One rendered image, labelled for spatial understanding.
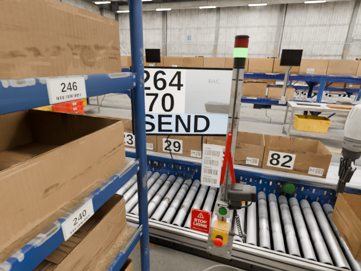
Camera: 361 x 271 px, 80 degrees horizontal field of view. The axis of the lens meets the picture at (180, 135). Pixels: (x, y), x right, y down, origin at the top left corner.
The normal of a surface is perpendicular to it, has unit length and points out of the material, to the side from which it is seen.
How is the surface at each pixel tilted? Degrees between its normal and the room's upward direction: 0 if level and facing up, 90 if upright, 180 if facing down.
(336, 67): 90
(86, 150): 90
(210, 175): 90
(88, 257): 91
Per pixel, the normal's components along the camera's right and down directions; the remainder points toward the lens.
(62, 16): 0.95, 0.12
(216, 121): 0.04, 0.25
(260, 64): -0.29, 0.29
